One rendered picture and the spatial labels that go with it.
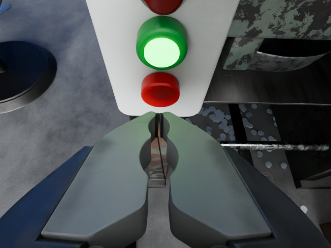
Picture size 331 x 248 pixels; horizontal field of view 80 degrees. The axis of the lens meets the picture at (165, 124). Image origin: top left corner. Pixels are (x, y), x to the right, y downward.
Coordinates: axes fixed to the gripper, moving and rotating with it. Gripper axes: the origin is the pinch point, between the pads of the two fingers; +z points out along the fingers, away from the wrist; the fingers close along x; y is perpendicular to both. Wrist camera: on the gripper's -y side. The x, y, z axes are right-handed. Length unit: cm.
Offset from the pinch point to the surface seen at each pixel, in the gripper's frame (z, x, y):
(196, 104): 4.8, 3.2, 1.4
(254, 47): 16.0, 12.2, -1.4
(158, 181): 33, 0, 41
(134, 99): 4.5, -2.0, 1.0
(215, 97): 29.1, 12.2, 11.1
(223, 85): 32.0, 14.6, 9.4
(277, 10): 13.3, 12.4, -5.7
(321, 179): 34, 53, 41
